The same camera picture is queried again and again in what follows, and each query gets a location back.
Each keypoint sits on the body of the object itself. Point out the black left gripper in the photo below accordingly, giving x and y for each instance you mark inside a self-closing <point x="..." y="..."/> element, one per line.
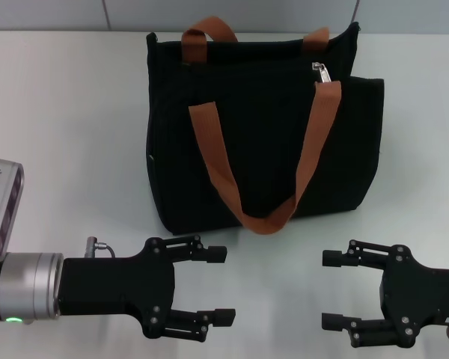
<point x="116" y="286"/>

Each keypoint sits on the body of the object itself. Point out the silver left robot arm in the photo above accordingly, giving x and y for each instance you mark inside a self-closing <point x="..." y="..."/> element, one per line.
<point x="22" y="288"/>

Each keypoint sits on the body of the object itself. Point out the silver zipper pull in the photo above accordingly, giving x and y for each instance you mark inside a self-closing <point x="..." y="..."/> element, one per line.
<point x="323" y="73"/>

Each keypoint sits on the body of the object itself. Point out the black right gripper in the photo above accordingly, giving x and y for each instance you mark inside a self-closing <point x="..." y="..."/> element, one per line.
<point x="419" y="295"/>

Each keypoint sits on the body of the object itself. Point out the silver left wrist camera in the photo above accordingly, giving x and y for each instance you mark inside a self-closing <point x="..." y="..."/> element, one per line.
<point x="0" y="194"/>

